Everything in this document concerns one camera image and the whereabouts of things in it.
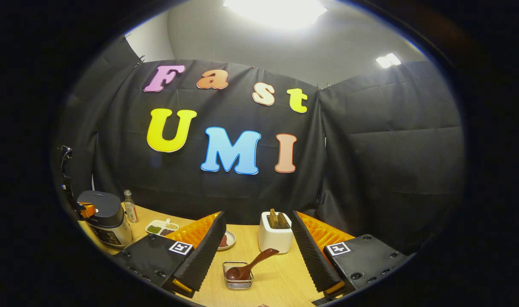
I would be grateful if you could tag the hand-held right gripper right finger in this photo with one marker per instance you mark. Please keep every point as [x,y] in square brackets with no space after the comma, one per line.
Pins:
[312,256]

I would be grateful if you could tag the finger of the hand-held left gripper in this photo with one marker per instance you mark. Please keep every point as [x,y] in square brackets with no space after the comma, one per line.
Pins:
[88,210]

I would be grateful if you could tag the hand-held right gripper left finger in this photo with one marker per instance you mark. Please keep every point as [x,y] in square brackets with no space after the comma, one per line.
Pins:
[204,256]

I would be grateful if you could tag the black silver rice cooker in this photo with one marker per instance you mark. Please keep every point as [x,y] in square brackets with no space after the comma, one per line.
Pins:
[110,226]

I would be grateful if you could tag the brown wooden spoon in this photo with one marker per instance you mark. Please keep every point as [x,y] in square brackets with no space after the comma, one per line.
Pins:
[236,273]

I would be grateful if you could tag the white utensil holder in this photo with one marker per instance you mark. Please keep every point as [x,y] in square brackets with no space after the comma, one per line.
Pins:
[274,238]

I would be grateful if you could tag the large red meat slice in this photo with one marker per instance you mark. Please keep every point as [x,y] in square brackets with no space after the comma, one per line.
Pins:
[223,241]

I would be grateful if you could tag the round white plate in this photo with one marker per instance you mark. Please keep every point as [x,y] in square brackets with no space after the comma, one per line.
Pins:
[231,242]

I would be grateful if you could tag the small clear bottle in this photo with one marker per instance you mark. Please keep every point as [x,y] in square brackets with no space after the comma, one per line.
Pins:
[131,211]

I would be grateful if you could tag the white divided dish of beans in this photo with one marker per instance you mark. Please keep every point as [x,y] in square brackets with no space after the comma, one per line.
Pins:
[161,228]

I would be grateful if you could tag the small ceiling light panel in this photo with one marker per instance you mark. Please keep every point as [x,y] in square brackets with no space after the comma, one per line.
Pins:
[388,60]

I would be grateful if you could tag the large ceiling light panel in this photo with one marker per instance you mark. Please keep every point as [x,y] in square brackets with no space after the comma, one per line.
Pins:
[276,13]

